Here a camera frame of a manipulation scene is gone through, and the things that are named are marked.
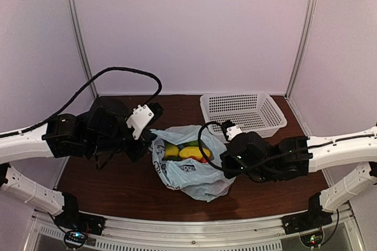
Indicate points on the yellow mango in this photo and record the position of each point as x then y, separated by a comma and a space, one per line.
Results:
191, 152

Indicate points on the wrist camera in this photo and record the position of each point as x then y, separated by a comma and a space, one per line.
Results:
230, 130
142, 116

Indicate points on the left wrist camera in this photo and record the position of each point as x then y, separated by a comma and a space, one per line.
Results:
142, 116

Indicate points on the light blue printed plastic bag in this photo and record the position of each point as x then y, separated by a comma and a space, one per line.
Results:
198, 180

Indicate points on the red fruit in bag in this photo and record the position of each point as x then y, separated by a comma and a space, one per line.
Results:
201, 160

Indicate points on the left aluminium corner post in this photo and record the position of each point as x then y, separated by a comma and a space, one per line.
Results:
72, 8

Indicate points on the aluminium corner post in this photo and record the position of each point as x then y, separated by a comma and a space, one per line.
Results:
72, 8
304, 38

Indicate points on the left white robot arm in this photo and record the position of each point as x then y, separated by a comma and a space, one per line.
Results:
62, 135

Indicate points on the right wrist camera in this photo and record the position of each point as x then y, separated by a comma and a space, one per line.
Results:
230, 130

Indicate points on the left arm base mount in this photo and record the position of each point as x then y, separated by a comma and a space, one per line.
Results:
77, 228

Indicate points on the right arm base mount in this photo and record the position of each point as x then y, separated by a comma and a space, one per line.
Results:
308, 226

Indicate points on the green fruit in bag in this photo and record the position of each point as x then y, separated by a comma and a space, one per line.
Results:
191, 144

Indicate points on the aluminium front rail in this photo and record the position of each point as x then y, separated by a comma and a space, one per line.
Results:
264, 233

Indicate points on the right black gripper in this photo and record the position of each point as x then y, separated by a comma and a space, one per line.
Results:
229, 171

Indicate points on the yellow green lemon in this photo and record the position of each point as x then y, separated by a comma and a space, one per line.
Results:
171, 150

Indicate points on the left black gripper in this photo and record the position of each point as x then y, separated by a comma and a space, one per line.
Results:
146, 136

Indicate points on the white perforated plastic basket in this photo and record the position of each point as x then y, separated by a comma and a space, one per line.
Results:
253, 111

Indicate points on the right aluminium corner post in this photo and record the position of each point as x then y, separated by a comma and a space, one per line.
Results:
304, 38

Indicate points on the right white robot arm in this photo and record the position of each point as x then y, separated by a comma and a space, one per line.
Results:
293, 157

